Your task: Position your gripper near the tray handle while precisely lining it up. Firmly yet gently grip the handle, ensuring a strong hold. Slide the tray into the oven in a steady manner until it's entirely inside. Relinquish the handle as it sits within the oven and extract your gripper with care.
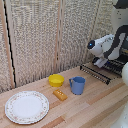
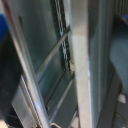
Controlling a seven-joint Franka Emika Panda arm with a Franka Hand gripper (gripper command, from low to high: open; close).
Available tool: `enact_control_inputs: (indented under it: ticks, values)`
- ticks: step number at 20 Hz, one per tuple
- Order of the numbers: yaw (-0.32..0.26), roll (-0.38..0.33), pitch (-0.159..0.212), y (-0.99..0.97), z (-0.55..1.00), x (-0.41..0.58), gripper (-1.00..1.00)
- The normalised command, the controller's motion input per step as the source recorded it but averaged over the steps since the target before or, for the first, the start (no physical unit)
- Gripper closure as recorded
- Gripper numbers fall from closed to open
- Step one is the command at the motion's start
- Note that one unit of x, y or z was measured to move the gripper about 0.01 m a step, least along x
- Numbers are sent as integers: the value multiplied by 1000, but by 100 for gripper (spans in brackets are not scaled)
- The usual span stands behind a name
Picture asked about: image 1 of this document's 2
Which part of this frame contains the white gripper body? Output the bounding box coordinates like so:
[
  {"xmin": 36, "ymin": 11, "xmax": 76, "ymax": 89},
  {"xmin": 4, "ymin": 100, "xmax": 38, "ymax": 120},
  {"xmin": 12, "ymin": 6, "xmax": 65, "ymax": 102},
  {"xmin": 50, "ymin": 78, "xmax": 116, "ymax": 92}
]
[{"xmin": 92, "ymin": 56, "xmax": 110, "ymax": 69}]

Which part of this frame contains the white rounded robot base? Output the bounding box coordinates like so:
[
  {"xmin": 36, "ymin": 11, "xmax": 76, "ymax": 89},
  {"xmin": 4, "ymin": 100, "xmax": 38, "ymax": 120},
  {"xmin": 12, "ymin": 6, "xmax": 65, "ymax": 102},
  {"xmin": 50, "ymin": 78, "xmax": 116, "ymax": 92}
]
[{"xmin": 109, "ymin": 61, "xmax": 128, "ymax": 128}]

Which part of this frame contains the blue plastic mug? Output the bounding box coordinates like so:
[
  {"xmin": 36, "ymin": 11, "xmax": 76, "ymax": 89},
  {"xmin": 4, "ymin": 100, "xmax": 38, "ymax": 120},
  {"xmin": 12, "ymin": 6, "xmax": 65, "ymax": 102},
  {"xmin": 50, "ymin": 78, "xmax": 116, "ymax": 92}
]
[{"xmin": 68, "ymin": 76, "xmax": 86, "ymax": 96}]

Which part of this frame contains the yellow bowl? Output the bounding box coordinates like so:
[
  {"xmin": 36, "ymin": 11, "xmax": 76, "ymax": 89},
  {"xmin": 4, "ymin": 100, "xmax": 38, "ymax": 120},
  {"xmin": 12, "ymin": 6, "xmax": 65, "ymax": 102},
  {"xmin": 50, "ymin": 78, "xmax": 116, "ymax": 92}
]
[{"xmin": 48, "ymin": 73, "xmax": 66, "ymax": 88}]

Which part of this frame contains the orange rectangular block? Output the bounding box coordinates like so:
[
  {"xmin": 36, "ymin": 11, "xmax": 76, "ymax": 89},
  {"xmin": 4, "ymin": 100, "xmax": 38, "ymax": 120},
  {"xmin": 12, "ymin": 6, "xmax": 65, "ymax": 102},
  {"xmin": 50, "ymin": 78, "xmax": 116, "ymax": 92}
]
[{"xmin": 53, "ymin": 88, "xmax": 69, "ymax": 102}]

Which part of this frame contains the beige woven curtain backdrop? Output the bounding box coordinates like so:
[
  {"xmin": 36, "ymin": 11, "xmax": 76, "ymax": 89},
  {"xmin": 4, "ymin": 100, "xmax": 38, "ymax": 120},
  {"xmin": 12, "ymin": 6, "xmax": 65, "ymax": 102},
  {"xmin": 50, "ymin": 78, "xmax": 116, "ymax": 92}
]
[{"xmin": 0, "ymin": 0, "xmax": 116, "ymax": 94}]

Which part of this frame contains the white floral rimmed plate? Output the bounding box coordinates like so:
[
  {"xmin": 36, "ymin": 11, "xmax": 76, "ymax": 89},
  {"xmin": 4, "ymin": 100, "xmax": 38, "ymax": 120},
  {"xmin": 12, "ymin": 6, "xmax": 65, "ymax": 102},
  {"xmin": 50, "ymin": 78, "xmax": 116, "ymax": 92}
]
[{"xmin": 4, "ymin": 90, "xmax": 50, "ymax": 125}]

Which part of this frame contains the black wire dish rack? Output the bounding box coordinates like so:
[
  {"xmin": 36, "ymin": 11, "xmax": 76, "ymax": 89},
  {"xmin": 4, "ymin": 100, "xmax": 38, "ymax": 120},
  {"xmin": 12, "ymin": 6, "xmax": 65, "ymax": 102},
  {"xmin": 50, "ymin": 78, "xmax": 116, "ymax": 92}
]
[{"xmin": 79, "ymin": 57, "xmax": 128, "ymax": 85}]

